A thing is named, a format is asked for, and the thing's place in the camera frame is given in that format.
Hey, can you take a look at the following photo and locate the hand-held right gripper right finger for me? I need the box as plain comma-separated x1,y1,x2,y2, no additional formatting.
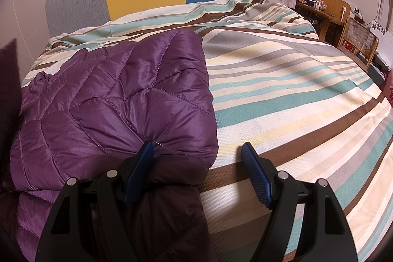
241,142,358,262

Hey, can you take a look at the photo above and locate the wooden board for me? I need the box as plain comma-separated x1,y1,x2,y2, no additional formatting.
316,0,352,25

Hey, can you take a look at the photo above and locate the purple quilted jacket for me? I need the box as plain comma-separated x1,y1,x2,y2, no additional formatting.
9,29,219,262

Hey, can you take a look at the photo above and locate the dark purple cloth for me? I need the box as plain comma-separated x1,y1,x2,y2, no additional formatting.
0,38,23,140

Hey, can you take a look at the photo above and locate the striped bed cover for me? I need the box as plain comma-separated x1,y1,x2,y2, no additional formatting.
20,0,393,262

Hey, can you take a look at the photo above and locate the rattan chair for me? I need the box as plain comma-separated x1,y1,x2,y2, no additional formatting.
338,16,380,69

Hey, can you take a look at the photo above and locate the wooden desk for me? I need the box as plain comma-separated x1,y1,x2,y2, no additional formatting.
295,0,347,44

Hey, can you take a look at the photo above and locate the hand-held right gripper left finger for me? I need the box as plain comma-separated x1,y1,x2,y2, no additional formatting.
35,141,154,262

